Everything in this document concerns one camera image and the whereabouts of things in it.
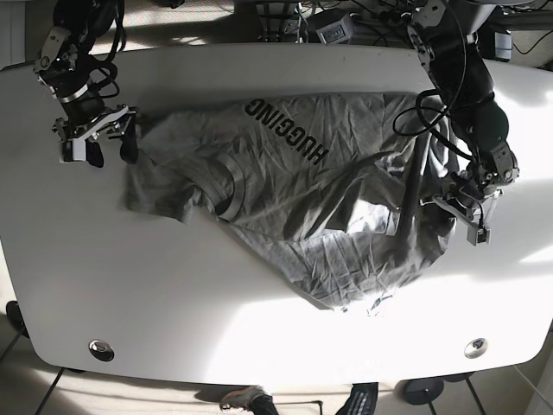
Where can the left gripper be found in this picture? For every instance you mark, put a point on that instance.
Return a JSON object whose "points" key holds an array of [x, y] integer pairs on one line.
{"points": [[461, 197]]}

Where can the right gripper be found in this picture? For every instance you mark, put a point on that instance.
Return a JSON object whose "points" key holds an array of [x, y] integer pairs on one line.
{"points": [[80, 143]]}

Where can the grey Hugging Face T-shirt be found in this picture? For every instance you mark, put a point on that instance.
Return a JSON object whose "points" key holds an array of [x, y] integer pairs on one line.
{"points": [[317, 186]]}

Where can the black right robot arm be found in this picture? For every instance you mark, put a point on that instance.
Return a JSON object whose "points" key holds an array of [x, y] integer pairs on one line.
{"points": [[76, 64]]}

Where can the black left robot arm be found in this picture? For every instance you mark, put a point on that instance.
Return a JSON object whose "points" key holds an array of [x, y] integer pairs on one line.
{"points": [[444, 35]]}

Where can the right silver table grommet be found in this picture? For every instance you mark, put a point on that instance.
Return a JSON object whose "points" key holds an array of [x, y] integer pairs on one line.
{"points": [[476, 348]]}

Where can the silver table grommet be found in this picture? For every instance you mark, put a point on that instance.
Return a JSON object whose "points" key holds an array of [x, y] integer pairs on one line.
{"points": [[101, 350], [476, 348]]}

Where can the black round stand base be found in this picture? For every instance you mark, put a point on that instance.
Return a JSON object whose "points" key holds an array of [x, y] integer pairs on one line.
{"points": [[422, 391]]}

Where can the left silver table grommet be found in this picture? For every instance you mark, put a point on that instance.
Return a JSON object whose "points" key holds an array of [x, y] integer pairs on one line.
{"points": [[101, 350]]}

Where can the grey multi-socket box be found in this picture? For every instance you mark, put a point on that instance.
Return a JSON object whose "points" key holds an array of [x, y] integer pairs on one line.
{"points": [[334, 26]]}

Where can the left black table leg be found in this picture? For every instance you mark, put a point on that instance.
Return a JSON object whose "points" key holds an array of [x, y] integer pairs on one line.
{"points": [[49, 391]]}

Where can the white sneaker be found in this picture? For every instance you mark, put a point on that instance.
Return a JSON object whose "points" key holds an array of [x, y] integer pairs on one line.
{"points": [[241, 399]]}

